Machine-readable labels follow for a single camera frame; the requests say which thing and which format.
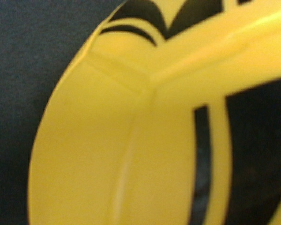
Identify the yellow black soccer ball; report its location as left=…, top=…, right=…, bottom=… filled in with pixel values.
left=28, top=0, right=281, bottom=225

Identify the black tablecloth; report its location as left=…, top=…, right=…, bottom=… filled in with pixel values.
left=0, top=0, right=120, bottom=225

